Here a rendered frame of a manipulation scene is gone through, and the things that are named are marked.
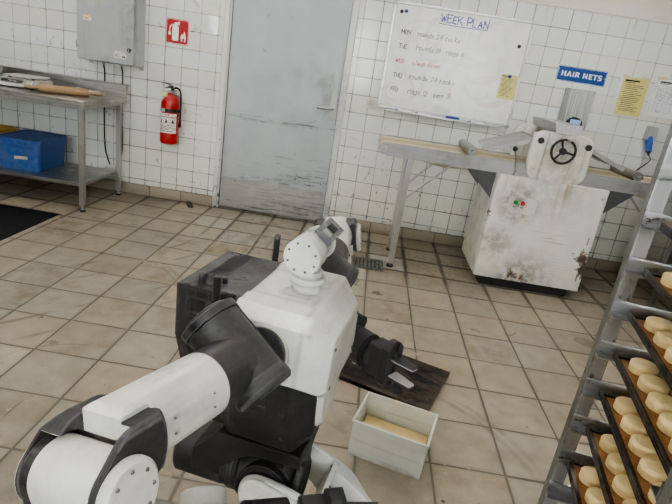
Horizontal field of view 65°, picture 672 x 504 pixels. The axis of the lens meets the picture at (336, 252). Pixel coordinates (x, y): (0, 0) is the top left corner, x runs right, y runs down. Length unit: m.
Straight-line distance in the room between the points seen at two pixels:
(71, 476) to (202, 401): 0.16
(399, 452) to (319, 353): 1.28
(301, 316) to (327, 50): 4.02
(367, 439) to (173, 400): 1.55
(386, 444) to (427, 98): 3.27
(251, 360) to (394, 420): 1.60
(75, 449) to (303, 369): 0.39
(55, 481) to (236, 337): 0.29
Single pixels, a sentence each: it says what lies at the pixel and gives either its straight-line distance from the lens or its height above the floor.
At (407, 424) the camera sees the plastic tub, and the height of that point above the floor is 0.07.
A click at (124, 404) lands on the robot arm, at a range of 0.63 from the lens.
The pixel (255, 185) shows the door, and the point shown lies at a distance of 4.98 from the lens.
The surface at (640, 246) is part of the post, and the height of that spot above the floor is 1.18.
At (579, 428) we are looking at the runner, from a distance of 1.29.
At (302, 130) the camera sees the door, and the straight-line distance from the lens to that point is 4.83.
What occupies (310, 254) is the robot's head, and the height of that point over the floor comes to 1.11.
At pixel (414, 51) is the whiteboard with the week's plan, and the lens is 4.72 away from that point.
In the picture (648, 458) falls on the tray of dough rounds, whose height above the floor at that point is 0.88.
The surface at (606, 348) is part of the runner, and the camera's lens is 1.21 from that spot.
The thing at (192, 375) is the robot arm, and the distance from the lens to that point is 0.69.
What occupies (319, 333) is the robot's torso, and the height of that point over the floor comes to 1.00.
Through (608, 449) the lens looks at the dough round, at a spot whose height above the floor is 0.78.
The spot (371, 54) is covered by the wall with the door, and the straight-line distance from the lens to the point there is 4.73.
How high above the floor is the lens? 1.42
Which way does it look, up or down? 19 degrees down
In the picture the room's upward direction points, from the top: 9 degrees clockwise
